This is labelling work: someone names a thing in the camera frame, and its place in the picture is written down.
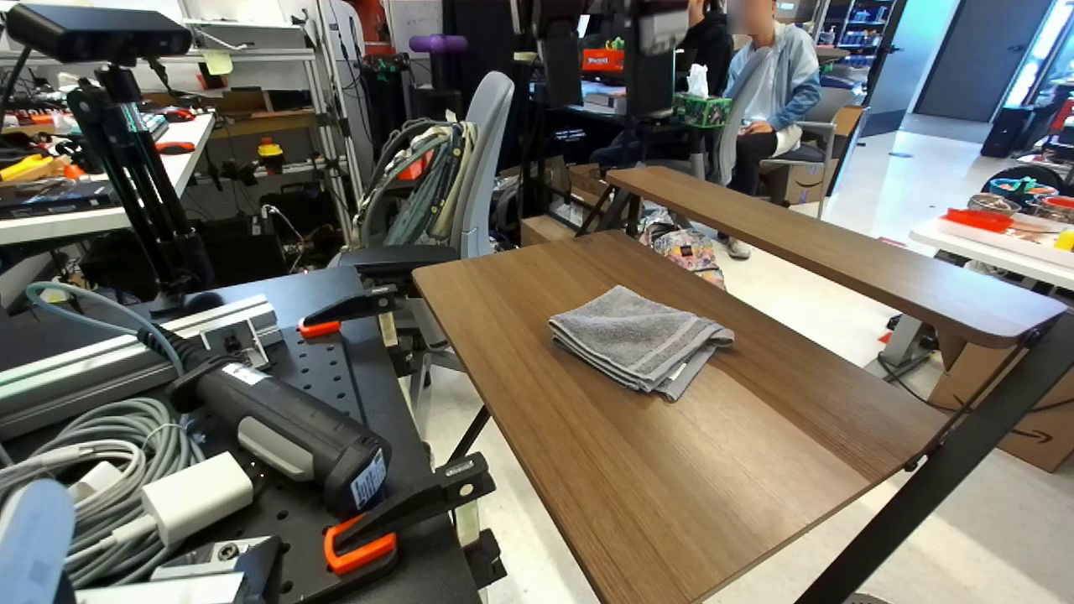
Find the aluminium extrusion rail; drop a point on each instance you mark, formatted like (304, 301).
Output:
(102, 365)

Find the grey towel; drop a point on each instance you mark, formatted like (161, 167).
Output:
(638, 338)

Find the blue grey rounded object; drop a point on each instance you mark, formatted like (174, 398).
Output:
(34, 547)

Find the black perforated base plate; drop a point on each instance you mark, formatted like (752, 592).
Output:
(357, 392)

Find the white work table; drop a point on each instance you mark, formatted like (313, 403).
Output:
(996, 252)

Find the black metal table frame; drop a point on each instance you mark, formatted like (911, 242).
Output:
(951, 460)

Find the cluttered white workbench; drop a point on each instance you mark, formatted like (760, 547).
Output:
(69, 206)

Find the red tray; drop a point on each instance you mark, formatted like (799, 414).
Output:
(979, 219)

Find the black stereo camera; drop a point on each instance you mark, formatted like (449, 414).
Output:
(97, 32)

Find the standing person in black top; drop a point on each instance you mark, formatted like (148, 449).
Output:
(706, 46)

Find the cardboard box under shelf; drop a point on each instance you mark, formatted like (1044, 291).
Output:
(1043, 432)

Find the colourful patterned backpack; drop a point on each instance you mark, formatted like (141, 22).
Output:
(687, 248)

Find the black camera stand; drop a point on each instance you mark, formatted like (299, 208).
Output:
(139, 179)

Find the person in light blue jacket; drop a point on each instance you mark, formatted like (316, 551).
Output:
(774, 79)

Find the black and grey cylindrical device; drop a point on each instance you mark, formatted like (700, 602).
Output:
(297, 436)

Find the white power adapter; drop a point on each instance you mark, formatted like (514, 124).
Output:
(203, 493)

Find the grey office chair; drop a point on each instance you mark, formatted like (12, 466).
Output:
(488, 168)

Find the green crate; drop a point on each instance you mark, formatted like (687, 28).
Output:
(706, 109)

